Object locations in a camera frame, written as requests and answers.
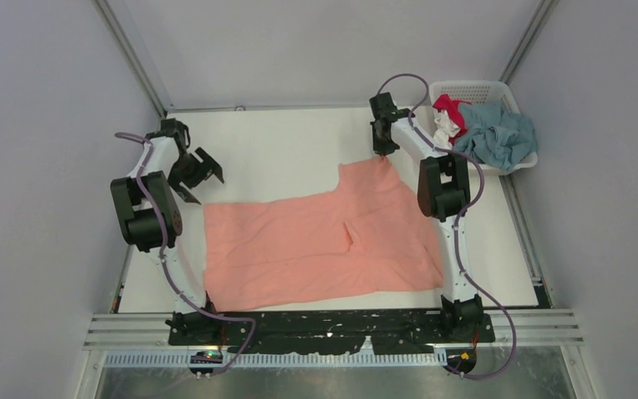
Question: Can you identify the blue grey t shirt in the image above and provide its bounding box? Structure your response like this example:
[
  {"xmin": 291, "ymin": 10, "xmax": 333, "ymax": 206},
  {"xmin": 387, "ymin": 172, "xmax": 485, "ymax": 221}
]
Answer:
[{"xmin": 453, "ymin": 100, "xmax": 538, "ymax": 172}]

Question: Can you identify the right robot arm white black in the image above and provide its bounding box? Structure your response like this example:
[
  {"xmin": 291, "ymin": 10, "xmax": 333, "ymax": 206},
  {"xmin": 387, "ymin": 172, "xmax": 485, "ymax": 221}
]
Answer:
[{"xmin": 369, "ymin": 92, "xmax": 484, "ymax": 342}]

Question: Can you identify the pink t shirt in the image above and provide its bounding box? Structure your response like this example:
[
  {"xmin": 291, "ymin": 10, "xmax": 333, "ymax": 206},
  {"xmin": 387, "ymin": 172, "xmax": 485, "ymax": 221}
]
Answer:
[{"xmin": 204, "ymin": 157, "xmax": 444, "ymax": 311}]

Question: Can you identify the white slotted cable duct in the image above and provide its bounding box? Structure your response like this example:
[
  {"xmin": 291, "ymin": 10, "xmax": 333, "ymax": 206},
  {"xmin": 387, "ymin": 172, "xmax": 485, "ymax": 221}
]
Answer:
[{"xmin": 103, "ymin": 349, "xmax": 447, "ymax": 369}]

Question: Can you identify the aluminium frame rail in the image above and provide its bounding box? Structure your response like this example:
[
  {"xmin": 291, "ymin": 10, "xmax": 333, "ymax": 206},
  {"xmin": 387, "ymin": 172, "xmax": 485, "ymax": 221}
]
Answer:
[{"xmin": 84, "ymin": 308, "xmax": 584, "ymax": 350}]

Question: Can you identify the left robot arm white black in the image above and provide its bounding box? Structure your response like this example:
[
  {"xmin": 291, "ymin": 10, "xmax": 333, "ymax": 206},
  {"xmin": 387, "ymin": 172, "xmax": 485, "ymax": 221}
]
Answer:
[{"xmin": 110, "ymin": 118, "xmax": 224, "ymax": 340}]

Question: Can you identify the white t shirt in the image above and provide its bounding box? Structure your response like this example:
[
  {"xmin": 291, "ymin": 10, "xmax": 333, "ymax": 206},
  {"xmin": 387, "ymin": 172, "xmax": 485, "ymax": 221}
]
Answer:
[{"xmin": 433, "ymin": 110, "xmax": 461, "ymax": 149}]

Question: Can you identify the white plastic laundry basket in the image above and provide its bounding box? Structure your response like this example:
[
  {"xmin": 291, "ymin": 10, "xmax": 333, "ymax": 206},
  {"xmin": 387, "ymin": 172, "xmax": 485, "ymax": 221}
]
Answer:
[{"xmin": 429, "ymin": 81, "xmax": 538, "ymax": 175}]

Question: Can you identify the red t shirt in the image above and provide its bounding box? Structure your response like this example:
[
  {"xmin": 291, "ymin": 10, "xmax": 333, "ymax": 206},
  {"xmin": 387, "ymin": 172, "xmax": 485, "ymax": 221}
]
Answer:
[{"xmin": 432, "ymin": 94, "xmax": 470, "ymax": 141}]

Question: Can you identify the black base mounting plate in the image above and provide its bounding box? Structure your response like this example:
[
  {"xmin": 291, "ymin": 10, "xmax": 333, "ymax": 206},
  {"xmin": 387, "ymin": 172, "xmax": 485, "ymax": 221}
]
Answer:
[{"xmin": 165, "ymin": 308, "xmax": 495, "ymax": 355}]

